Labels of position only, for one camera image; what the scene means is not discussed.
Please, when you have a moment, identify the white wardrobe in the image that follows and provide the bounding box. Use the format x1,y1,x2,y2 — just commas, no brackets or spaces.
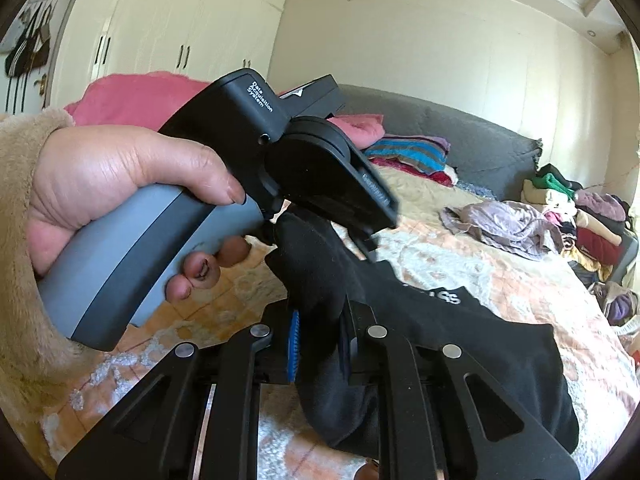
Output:
50,0,292,111

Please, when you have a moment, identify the brown patterned handbag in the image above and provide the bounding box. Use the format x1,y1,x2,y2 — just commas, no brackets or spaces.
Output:
29,7,54,69

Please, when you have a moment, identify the striped pillow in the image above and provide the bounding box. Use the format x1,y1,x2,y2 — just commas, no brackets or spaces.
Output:
364,137,451,176

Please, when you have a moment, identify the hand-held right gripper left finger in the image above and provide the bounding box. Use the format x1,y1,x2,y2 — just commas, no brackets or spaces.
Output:
55,300,302,480

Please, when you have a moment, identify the black and white handbag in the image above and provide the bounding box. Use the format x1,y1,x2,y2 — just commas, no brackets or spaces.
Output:
5,22,36,79

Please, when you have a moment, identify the peach white patterned blanket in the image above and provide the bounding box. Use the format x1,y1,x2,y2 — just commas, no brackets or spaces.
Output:
40,230,640,480

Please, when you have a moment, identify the brass door handle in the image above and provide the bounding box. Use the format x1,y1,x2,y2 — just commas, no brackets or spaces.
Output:
34,74,52,109

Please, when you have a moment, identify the dark red folded cloth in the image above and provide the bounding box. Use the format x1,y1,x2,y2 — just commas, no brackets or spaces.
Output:
370,157,459,189

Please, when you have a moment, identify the black sweatshirt with orange patches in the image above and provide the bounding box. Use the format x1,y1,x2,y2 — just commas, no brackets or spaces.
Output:
265,210,581,456

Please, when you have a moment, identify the lilac crumpled garment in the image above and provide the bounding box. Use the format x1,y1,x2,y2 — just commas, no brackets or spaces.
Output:
440,200,564,262

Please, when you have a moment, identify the white door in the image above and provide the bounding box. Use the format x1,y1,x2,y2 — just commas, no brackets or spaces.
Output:
0,0,76,117

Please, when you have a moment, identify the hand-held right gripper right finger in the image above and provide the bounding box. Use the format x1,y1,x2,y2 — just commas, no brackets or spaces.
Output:
340,300,581,480

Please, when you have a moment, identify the person's left forearm beige sleeve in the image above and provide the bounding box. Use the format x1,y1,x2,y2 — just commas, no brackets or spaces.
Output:
0,107,108,411

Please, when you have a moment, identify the beige bed cover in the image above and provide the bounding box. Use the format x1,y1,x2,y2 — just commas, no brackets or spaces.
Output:
370,165,506,241

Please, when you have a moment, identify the person's left hand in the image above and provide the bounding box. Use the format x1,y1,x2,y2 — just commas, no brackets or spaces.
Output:
27,125,251,307

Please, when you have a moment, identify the grey quilted headboard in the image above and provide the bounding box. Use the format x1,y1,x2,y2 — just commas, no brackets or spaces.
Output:
340,85,544,201

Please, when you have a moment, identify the pile of colourful clothes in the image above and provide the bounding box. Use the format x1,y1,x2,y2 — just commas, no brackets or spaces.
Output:
520,162,640,333

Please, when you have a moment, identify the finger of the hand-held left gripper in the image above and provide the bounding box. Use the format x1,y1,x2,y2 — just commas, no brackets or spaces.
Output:
324,151,401,264

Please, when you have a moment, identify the pink duvet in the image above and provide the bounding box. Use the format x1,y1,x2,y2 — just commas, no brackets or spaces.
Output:
62,72,386,149

